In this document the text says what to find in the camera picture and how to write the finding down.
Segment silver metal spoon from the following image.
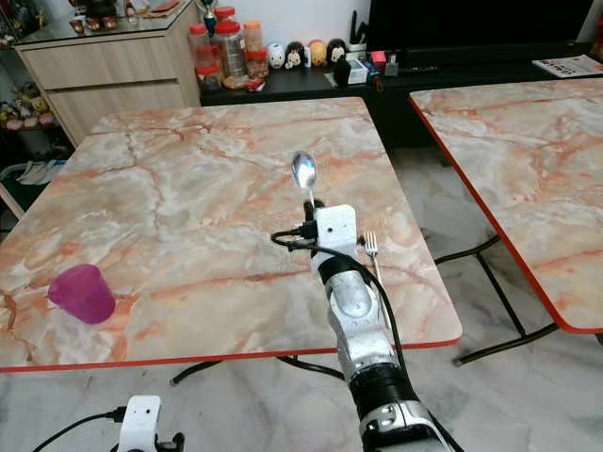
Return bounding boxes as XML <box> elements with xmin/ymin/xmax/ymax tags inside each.
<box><xmin>290</xmin><ymin>150</ymin><xmax>318</xmax><ymax>208</ymax></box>

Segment silver metal fork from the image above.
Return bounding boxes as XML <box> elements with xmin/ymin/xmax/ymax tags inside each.
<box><xmin>365</xmin><ymin>231</ymin><xmax>384</xmax><ymax>283</ymax></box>

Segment black television console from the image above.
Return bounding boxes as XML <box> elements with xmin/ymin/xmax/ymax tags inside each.
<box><xmin>198</xmin><ymin>41</ymin><xmax>603</xmax><ymax>150</ymax></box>

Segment black mug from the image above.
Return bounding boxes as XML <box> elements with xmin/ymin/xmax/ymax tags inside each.
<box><xmin>333</xmin><ymin>59</ymin><xmax>353</xmax><ymax>88</ymax></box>

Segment white and blue box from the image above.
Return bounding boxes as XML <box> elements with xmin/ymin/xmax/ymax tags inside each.
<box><xmin>349</xmin><ymin>58</ymin><xmax>371</xmax><ymax>86</ymax></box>

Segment black and white plush figure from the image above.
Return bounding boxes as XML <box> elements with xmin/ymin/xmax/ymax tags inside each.
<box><xmin>285</xmin><ymin>41</ymin><xmax>305</xmax><ymax>71</ymax></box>

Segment small red-lidded jar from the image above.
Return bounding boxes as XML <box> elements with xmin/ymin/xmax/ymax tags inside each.
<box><xmin>246</xmin><ymin>49</ymin><xmax>269</xmax><ymax>80</ymax></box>
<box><xmin>198</xmin><ymin>62</ymin><xmax>221</xmax><ymax>93</ymax></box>

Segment yellow plush figure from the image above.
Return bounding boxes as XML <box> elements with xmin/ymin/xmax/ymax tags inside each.
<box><xmin>307</xmin><ymin>39</ymin><xmax>329</xmax><ymax>69</ymax></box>

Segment black-haired plush figure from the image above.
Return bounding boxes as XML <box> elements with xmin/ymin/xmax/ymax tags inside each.
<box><xmin>327</xmin><ymin>38</ymin><xmax>349</xmax><ymax>66</ymax></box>

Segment purple plastic cup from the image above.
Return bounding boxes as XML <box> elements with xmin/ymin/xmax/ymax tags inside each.
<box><xmin>47</xmin><ymin>264</ymin><xmax>116</xmax><ymax>326</ymax></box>

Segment large clear red-lidded jar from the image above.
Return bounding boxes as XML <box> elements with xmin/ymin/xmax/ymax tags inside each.
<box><xmin>213</xmin><ymin>21</ymin><xmax>246</xmax><ymax>82</ymax></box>

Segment orange-lidded plastic jar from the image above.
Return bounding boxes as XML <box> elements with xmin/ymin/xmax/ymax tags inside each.
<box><xmin>243</xmin><ymin>20</ymin><xmax>265</xmax><ymax>53</ymax></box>

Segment trophy cup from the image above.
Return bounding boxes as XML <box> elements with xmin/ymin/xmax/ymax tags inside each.
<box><xmin>197</xmin><ymin>0</ymin><xmax>220</xmax><ymax>33</ymax></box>

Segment light wooden cabinet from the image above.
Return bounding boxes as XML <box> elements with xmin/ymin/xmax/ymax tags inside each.
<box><xmin>14</xmin><ymin>5</ymin><xmax>199</xmax><ymax>144</ymax></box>

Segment black television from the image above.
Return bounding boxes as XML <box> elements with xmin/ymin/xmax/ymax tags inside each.
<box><xmin>367</xmin><ymin>0</ymin><xmax>596</xmax><ymax>50</ymax></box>

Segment dark storage basket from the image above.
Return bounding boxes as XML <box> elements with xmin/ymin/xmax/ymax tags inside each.
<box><xmin>5</xmin><ymin>158</ymin><xmax>69</xmax><ymax>210</ymax></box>

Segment dark red figurine set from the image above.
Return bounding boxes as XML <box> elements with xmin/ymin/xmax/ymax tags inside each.
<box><xmin>72</xmin><ymin>4</ymin><xmax>123</xmax><ymax>35</ymax></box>

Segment plush toys on shelf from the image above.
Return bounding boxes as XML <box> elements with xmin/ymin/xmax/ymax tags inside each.
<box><xmin>1</xmin><ymin>83</ymin><xmax>57</xmax><ymax>133</ymax></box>

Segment red and white magazine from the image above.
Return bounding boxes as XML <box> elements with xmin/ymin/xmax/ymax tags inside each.
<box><xmin>532</xmin><ymin>54</ymin><xmax>603</xmax><ymax>79</ymax></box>

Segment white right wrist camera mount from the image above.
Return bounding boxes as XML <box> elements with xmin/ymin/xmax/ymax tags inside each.
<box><xmin>314</xmin><ymin>204</ymin><xmax>358</xmax><ymax>261</ymax></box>

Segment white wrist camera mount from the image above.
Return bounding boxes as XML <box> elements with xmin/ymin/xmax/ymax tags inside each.
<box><xmin>121</xmin><ymin>395</ymin><xmax>161</xmax><ymax>452</ymax></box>
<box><xmin>314</xmin><ymin>204</ymin><xmax>358</xmax><ymax>261</ymax></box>

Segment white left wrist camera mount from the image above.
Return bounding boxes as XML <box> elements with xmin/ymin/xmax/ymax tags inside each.
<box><xmin>121</xmin><ymin>395</ymin><xmax>161</xmax><ymax>452</ymax></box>

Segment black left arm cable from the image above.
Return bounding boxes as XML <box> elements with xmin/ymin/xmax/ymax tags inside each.
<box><xmin>30</xmin><ymin>406</ymin><xmax>129</xmax><ymax>452</ymax></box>

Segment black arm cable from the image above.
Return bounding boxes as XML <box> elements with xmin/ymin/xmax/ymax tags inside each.
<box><xmin>270</xmin><ymin>226</ymin><xmax>411</xmax><ymax>378</ymax></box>
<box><xmin>30</xmin><ymin>406</ymin><xmax>129</xmax><ymax>452</ymax></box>

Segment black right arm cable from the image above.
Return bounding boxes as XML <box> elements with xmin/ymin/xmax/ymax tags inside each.
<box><xmin>270</xmin><ymin>226</ymin><xmax>411</xmax><ymax>378</ymax></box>

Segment black metal table leg frame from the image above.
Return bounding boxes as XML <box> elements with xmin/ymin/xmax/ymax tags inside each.
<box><xmin>171</xmin><ymin>356</ymin><xmax>346</xmax><ymax>386</ymax></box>
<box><xmin>433</xmin><ymin>234</ymin><xmax>562</xmax><ymax>366</ymax></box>

